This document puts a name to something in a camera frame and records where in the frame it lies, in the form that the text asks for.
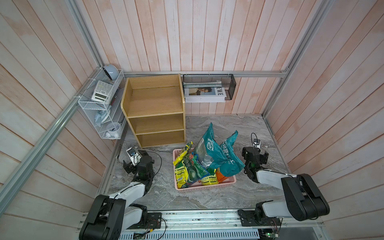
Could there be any wooden shelf unit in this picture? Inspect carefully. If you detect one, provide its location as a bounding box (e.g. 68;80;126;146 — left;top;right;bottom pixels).
121;74;186;148

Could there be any black mesh wall basket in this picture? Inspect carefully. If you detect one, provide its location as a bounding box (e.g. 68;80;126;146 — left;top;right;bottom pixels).
182;74;237;103

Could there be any white magazine book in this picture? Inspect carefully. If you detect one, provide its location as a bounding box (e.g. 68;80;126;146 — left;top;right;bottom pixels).
183;81;227;103

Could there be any yellow green fertilizer bag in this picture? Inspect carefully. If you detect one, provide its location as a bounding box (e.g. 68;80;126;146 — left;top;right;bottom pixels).
200;171;219;186

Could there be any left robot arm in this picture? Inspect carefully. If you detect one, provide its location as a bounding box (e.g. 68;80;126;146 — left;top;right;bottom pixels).
79;153;155;240

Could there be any large teal fertilizer bag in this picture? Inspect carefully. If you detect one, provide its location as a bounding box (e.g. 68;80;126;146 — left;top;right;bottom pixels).
194;123;228;169

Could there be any white iron in rack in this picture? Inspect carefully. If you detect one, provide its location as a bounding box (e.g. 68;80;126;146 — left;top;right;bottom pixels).
95;108;111;127

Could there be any teal orange fertilizer bag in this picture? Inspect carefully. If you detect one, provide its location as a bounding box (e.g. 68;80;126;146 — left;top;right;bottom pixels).
216;131;245;184

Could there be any white calculator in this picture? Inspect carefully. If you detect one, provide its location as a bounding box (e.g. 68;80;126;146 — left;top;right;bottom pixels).
91;81;113;105

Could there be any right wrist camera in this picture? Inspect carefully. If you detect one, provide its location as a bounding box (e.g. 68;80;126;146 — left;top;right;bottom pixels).
253;138;261;149

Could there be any pink plastic basket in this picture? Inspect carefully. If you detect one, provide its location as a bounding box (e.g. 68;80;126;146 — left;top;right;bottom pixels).
173;149;237;192

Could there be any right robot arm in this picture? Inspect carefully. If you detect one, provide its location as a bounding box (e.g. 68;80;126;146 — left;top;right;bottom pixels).
238;147;330;227

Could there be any colourful green fertilizer bag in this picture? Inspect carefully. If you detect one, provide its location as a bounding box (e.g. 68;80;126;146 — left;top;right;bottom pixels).
183;154;210;188

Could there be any white cup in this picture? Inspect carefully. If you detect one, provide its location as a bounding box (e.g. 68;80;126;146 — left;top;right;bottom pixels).
106;122;121;139

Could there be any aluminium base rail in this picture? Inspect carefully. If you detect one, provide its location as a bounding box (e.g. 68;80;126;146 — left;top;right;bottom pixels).
74;208;325;240

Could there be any white wire mesh rack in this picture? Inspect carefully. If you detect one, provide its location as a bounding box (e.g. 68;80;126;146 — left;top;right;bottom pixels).
78;68;126;140

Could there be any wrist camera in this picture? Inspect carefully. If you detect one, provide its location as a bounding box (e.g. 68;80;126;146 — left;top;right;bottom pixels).
253;138;261;149
126;148;141;166

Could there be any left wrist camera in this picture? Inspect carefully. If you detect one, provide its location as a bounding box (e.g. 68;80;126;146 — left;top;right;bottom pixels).
126;148;141;166

